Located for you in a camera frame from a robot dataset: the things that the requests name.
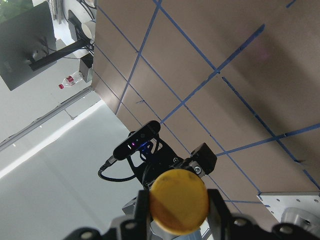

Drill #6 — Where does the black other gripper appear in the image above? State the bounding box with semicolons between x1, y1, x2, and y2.
127;136;232;240

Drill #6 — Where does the yellow round button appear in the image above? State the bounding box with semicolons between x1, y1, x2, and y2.
149;169;209;236

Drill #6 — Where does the clear plastic bottle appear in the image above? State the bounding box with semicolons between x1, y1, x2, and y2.
58;71;84;90

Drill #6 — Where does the black computer monitor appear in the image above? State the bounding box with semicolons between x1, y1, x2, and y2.
0;1;90;91

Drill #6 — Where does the black camera cable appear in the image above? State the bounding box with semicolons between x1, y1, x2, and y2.
97;155;137;183

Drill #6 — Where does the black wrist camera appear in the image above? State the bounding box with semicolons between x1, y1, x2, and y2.
112;120;161;161

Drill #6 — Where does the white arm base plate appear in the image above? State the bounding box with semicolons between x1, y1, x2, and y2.
257;191;320;223

